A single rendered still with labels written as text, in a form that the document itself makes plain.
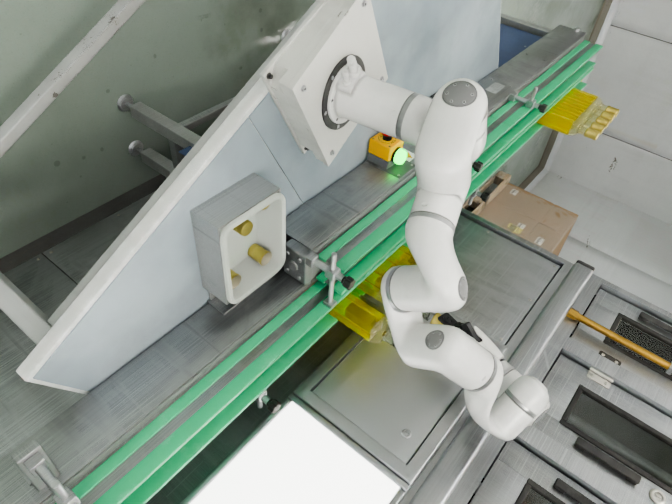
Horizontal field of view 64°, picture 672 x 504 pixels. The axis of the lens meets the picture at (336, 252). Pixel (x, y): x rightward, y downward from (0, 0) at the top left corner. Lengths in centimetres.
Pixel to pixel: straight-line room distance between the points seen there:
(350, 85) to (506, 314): 84
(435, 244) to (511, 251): 94
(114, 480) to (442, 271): 68
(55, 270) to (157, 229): 74
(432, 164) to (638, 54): 627
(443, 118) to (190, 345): 69
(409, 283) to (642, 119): 649
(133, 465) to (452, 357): 60
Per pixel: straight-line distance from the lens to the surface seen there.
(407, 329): 101
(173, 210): 103
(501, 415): 116
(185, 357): 117
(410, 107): 104
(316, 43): 106
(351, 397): 132
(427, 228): 90
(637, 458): 153
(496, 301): 164
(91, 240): 179
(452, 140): 90
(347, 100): 110
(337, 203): 135
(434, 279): 88
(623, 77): 720
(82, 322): 105
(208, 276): 116
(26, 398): 148
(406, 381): 137
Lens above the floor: 143
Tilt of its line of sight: 24 degrees down
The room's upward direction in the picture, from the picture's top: 122 degrees clockwise
